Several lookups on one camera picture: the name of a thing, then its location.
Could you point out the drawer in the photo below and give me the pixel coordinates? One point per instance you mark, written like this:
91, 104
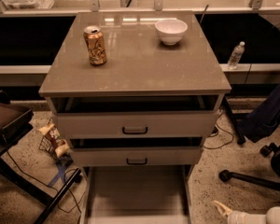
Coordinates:
136, 195
135, 116
137, 151

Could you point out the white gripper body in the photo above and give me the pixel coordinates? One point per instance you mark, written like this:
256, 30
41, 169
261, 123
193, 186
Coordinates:
237, 217

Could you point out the wire basket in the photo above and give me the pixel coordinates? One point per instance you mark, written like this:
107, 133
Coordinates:
48, 141

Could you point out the grey drawer cabinet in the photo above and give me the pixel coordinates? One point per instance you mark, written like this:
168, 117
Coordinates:
138, 64

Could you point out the white bowl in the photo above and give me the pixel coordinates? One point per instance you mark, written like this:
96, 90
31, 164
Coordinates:
170, 31

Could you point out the black table leg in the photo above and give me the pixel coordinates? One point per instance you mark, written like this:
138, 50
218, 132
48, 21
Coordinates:
240, 137

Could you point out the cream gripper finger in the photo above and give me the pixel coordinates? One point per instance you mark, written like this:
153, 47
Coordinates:
224, 210

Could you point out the brown chair on left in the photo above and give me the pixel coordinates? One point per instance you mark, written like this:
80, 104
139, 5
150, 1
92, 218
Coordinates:
14, 125

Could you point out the clear plastic water bottle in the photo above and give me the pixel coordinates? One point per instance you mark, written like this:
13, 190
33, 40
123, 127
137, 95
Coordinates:
236, 55

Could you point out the black office chair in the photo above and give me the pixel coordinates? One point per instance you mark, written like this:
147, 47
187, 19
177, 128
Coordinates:
266, 167

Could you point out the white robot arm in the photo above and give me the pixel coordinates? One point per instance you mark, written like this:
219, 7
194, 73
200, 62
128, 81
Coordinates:
272, 215

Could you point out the orange soda can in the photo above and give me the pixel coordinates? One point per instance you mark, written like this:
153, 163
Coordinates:
95, 43

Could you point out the snack bag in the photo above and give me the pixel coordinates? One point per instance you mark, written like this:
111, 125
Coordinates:
59, 145

